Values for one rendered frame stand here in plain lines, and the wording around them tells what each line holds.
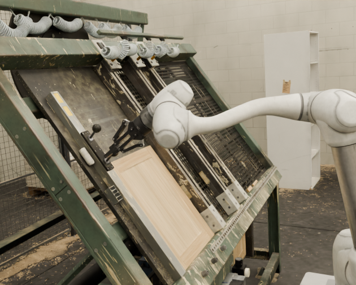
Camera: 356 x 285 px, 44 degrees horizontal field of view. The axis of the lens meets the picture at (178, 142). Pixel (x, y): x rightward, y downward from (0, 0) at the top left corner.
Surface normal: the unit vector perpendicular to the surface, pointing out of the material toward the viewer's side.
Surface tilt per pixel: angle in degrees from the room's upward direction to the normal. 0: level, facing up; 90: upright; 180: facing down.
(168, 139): 115
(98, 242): 90
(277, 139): 90
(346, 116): 81
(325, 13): 90
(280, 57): 90
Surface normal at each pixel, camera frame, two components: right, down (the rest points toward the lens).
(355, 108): -0.02, 0.04
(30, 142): -0.38, 0.19
